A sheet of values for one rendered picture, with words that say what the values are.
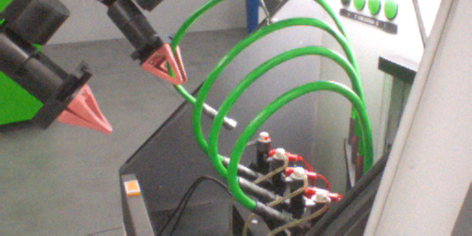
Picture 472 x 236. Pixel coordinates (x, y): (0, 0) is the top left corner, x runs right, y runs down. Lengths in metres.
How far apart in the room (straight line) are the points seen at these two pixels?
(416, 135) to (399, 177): 0.06
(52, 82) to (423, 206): 0.51
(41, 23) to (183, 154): 0.67
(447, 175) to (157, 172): 0.86
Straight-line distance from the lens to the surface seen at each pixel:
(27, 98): 4.28
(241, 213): 1.05
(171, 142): 1.28
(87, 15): 7.43
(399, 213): 0.65
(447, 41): 0.62
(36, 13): 0.73
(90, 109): 0.79
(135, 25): 1.01
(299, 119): 1.38
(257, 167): 1.00
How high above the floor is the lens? 1.53
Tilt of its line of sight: 19 degrees down
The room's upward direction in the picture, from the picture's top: straight up
